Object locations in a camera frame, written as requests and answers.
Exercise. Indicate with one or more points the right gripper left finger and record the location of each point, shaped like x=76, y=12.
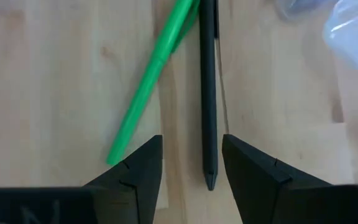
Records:
x=135, y=186

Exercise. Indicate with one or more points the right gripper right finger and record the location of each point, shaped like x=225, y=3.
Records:
x=266, y=193

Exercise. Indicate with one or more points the black marker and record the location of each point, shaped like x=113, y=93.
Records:
x=208, y=93

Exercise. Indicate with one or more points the green marker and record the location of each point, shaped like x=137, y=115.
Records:
x=154, y=68

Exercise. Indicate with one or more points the clear plastic supply box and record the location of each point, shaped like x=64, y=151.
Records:
x=353, y=34

